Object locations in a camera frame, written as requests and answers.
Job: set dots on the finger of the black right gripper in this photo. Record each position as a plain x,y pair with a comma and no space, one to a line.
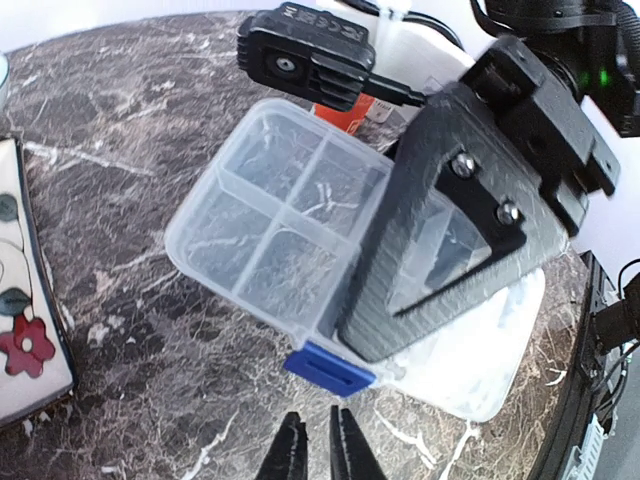
461,218

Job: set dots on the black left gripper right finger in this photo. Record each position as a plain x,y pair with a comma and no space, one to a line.
351,457

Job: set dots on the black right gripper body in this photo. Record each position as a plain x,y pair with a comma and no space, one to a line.
539,116

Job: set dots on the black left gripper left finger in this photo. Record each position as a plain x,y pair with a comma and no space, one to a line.
287,457

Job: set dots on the orange bottle with grey lid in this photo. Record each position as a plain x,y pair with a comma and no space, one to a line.
366,107

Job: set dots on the clear plastic pill organizer box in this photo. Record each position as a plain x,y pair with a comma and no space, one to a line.
276,224

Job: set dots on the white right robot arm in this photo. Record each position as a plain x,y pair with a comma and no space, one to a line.
591,46

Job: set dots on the square floral ceramic plate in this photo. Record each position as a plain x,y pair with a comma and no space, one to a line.
37,368

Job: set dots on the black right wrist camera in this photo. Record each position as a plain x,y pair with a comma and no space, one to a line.
311,54

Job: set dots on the white slotted cable duct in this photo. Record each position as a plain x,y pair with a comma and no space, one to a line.
583,459

